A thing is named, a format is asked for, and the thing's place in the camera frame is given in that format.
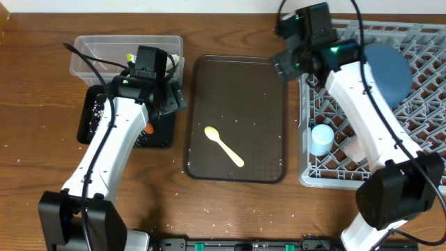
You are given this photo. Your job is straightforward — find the orange carrot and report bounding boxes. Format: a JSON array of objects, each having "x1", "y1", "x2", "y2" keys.
[{"x1": 144, "y1": 123, "x2": 154, "y2": 135}]

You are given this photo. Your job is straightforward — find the white paper napkin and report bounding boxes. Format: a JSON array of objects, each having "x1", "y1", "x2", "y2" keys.
[{"x1": 166, "y1": 54, "x2": 180, "y2": 75}]

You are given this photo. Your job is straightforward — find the silver green snack wrapper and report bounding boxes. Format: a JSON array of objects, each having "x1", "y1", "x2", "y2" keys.
[{"x1": 126, "y1": 54, "x2": 137, "y2": 64}]

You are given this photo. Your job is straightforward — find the yellow plastic spoon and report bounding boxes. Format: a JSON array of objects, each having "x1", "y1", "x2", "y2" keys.
[{"x1": 204, "y1": 126, "x2": 245, "y2": 167}]

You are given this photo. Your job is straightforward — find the white rice pile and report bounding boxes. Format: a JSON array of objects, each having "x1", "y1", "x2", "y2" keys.
[{"x1": 90, "y1": 98, "x2": 105, "y2": 135}]

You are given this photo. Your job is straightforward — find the light blue cup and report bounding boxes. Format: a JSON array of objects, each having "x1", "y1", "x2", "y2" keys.
[{"x1": 310, "y1": 124, "x2": 335, "y2": 156}]

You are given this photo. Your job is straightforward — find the dark blue plate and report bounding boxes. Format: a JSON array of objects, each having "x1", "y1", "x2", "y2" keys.
[{"x1": 364, "y1": 44, "x2": 413, "y2": 109}]

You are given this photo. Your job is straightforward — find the pink cup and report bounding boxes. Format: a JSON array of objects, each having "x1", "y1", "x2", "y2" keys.
[{"x1": 343, "y1": 135, "x2": 367, "y2": 163}]

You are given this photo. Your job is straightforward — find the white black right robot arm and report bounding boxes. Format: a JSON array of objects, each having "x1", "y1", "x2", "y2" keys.
[{"x1": 272, "y1": 2, "x2": 445, "y2": 250}]

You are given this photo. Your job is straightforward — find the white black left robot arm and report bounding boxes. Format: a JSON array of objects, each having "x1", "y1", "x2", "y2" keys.
[{"x1": 38, "y1": 43, "x2": 187, "y2": 250}]

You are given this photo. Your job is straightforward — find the clear plastic waste bin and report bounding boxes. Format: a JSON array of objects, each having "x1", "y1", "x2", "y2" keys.
[{"x1": 74, "y1": 35, "x2": 185, "y2": 84}]

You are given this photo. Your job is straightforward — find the grey dishwasher rack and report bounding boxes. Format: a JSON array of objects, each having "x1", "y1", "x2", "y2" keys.
[{"x1": 298, "y1": 21, "x2": 445, "y2": 190}]

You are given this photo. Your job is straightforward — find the black rectangular tray bin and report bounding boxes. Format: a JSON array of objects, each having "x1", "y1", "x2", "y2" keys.
[{"x1": 77, "y1": 85, "x2": 176, "y2": 149}]

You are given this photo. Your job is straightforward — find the brown serving tray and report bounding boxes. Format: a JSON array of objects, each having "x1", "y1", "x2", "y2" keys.
[{"x1": 183, "y1": 55, "x2": 288, "y2": 184}]

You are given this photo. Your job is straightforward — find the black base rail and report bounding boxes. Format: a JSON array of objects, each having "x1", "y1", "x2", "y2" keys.
[{"x1": 148, "y1": 233, "x2": 420, "y2": 251}]

